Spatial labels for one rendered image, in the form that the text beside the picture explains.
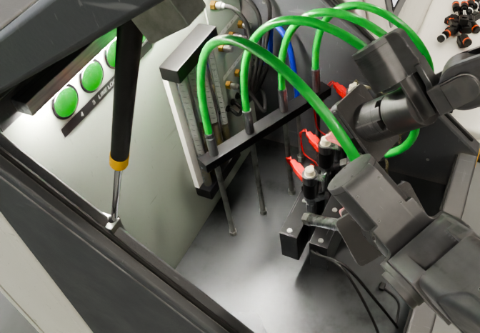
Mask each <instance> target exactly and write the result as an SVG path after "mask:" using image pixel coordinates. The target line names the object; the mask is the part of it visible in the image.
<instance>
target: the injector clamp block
mask: <svg viewBox="0 0 480 333"><path fill-rule="evenodd" d="M357 151H358V153H359V154H360V155H362V154H365V151H364V150H363V149H362V148H361V147H360V148H359V149H358V150H357ZM334 177H335V171H331V179H333V178H334ZM318 188H319V192H322V183H321V182H320V181H318ZM342 208H343V207H342V205H341V204H340V203H339V202H338V201H337V200H336V198H335V197H334V196H333V195H332V194H331V196H330V199H329V201H328V203H327V205H326V207H325V209H324V212H323V210H322V201H320V202H316V214H318V215H321V216H324V217H331V218H337V219H338V218H339V217H341V215H340V213H339V210H340V209H342ZM304 213H307V208H306V201H305V200H304V194H303V191H302V190H301V191H300V193H299V195H298V197H297V199H296V201H295V203H294V205H293V207H292V208H291V211H290V212H289V215H288V217H287V218H286V221H285V222H284V225H283V226H282V228H281V230H280V232H279V236H280V242H281V252H282V254H283V255H284V256H287V257H291V258H292V259H296V260H299V259H300V257H301V255H302V253H303V251H304V248H305V246H306V244H307V242H308V240H309V230H308V226H307V225H304V223H303V222H302V220H301V218H302V216H303V214H304ZM340 241H342V242H345V241H344V240H343V238H342V236H341V235H340V233H339V232H338V231H334V230H331V229H326V228H322V227H316V228H315V230H314V233H313V235H312V237H311V239H310V241H309V253H310V265H313V266H315V267H319V268H321V269H325V270H327V271H328V270H329V267H330V265H331V262H330V261H328V260H326V259H322V258H321V257H318V256H316V255H314V254H312V253H311V251H310V249H313V251H314V252H319V253H320V254H321V255H324V256H327V257H331V258H334V255H335V253H336V250H337V248H338V246H339V243H340Z"/></svg>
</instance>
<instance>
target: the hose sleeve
mask: <svg viewBox="0 0 480 333"><path fill-rule="evenodd" d="M334 220H335V218H331V217H324V216H321V215H318V214H311V215H310V216H309V218H308V223H309V224H310V225H312V226H315V227H322V228H326V229H331V230H334V231H338V230H337V228H336V226H335V225H334Z"/></svg>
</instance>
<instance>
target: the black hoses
mask: <svg viewBox="0 0 480 333"><path fill-rule="evenodd" d="M245 1H246V2H247V3H248V4H249V5H250V6H251V7H252V9H253V10H254V12H255V14H256V17H257V22H258V28H259V27H260V26H261V25H262V20H261V14H260V12H259V10H258V8H257V7H256V5H255V3H254V2H253V1H252V0H245ZM265 2H266V5H267V9H268V20H267V21H270V20H272V7H271V2H270V1H269V0H265ZM224 8H225V9H231V10H232V11H233V12H234V13H235V14H237V15H238V16H239V18H240V19H241V20H242V21H243V23H244V25H245V27H246V32H247V36H245V35H242V36H241V37H243V38H245V39H248V40H249V39H250V38H251V29H250V26H249V23H248V21H247V20H246V18H245V16H244V15H243V14H242V13H241V12H240V11H239V10H238V9H237V8H236V7H235V6H233V5H231V4H225V5H224ZM270 31H271V30H270ZM270 31H268V32H266V35H265V40H264V45H263V48H265V49H267V46H268V42H269V35H270ZM261 41H262V37H261V38H260V40H258V42H257V44H258V45H260V46H261ZM264 63H265V69H264V72H263V74H262V75H261V70H262V67H263V64H264ZM252 64H253V54H252V55H251V59H250V63H249V73H248V92H249V103H250V102H251V100H253V102H254V103H255V105H256V106H257V107H258V109H259V110H260V111H261V112H262V113H264V112H266V109H267V104H266V95H265V92H264V90H263V89H262V87H261V85H262V84H263V82H264V79H265V76H266V74H267V72H268V70H269V65H268V64H267V63H266V62H264V61H263V60H261V59H260V62H259V57H257V56H256V58H255V64H254V71H253V74H252ZM251 74H252V78H251ZM260 75H261V78H260ZM259 78H260V81H259ZM258 91H260V92H261V95H262V99H263V107H262V106H261V105H260V103H259V102H258V100H257V99H256V97H255V96H254V95H256V94H257V93H258ZM235 99H240V100H241V95H239V93H238V92H237V93H236V95H235ZM231 105H232V106H233V105H236V106H237V107H238V108H239V109H240V111H239V113H238V112H237V111H235V110H234V109H232V108H231V107H230V106H229V105H227V106H226V112H229V111H230V112H231V113H233V114H234V115H235V116H241V115H242V109H243V107H242V105H240V103H239V102H237V101H235V100H234V99H232V100H231Z"/></svg>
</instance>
